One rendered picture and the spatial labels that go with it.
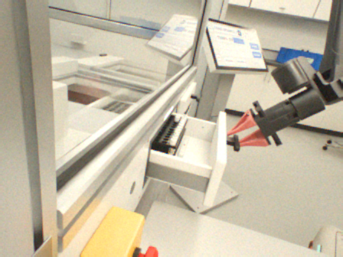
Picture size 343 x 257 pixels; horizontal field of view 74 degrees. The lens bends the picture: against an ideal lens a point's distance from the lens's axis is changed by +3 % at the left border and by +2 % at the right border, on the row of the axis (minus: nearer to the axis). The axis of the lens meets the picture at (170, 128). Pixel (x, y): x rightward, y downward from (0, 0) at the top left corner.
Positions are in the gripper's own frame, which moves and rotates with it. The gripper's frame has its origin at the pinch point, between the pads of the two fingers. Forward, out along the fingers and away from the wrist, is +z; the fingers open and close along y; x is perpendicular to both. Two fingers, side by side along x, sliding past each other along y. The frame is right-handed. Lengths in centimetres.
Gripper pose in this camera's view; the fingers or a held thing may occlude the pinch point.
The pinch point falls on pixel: (233, 138)
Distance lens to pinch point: 58.0
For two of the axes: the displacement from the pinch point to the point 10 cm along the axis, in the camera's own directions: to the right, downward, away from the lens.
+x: -2.1, 3.7, -9.1
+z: -8.1, 4.6, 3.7
